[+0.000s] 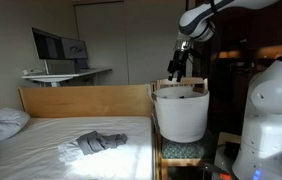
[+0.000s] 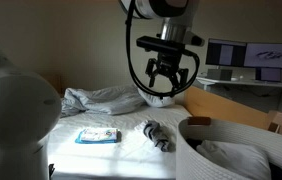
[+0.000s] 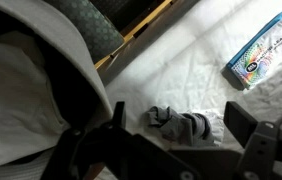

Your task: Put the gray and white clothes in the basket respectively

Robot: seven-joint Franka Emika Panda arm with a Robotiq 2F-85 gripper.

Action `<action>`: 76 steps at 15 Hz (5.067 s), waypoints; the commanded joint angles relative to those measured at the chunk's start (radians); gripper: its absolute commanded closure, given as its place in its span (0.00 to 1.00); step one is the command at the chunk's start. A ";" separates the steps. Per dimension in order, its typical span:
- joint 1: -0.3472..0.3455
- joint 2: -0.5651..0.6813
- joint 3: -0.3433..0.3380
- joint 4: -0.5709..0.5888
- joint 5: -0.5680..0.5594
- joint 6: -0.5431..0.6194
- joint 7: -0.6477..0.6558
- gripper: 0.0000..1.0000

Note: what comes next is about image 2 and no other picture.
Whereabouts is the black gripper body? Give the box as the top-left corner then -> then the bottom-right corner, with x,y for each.
154,49 -> 184,76

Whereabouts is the wooden bed frame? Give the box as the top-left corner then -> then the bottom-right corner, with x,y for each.
183,85 -> 271,131

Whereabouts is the white pillow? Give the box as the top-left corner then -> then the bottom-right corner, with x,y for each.
137,85 -> 176,109

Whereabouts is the gray box on desk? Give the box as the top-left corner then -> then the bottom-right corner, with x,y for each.
207,68 -> 234,82

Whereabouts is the white desk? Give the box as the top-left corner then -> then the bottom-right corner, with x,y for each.
195,76 -> 282,114

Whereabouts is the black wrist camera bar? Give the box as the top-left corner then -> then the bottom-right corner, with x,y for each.
136,35 -> 186,56

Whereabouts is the small white desk item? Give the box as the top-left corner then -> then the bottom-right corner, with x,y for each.
230,75 -> 245,83

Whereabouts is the crumpled gray duvet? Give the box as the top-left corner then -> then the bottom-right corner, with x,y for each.
60,84 -> 146,118

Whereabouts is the light cloth inside basket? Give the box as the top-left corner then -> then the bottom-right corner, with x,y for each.
195,139 -> 272,180

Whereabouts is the dark monitor with gray window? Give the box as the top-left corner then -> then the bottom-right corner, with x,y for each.
205,38 -> 248,68

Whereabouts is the white woven basket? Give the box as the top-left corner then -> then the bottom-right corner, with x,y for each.
175,116 -> 282,180

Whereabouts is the gray cloth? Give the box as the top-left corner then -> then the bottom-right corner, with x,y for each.
143,120 -> 175,154

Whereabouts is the blue white folded cloth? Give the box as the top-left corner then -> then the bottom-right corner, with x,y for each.
74,127 -> 122,145

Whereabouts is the laptop on stand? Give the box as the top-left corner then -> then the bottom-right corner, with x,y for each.
254,67 -> 282,83

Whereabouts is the white bed sheet mattress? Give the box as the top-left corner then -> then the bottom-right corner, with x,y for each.
47,103 -> 193,180

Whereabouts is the monitor showing dark sketch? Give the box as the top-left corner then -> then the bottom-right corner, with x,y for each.
243,42 -> 282,70

